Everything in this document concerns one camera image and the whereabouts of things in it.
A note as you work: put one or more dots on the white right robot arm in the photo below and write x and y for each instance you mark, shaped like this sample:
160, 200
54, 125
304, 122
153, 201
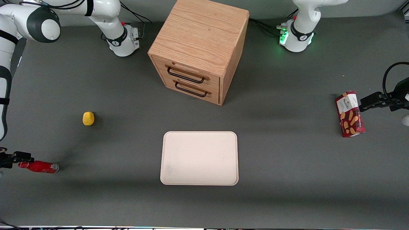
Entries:
19, 16

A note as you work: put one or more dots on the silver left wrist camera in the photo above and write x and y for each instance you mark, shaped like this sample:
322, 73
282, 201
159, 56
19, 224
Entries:
406, 119

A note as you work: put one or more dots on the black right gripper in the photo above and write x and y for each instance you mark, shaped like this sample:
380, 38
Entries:
7, 160

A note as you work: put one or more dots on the red coke bottle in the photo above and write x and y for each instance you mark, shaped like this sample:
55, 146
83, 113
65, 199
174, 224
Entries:
41, 166

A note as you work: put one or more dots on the red cookie box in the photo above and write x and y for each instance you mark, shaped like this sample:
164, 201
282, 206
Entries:
351, 118

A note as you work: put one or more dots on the cream rectangular tray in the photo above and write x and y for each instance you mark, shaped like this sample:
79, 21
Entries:
199, 158

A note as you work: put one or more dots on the wooden drawer front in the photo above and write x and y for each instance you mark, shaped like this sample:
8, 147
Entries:
191, 80
209, 97

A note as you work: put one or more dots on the wooden two-drawer cabinet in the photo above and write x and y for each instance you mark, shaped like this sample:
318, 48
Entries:
198, 32

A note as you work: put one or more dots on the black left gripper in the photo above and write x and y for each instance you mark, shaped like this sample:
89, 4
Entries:
390, 101

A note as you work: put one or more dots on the aluminium frame rail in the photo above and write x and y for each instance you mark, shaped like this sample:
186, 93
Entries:
405, 12

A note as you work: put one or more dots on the yellow lemon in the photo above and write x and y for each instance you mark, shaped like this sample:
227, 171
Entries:
88, 118

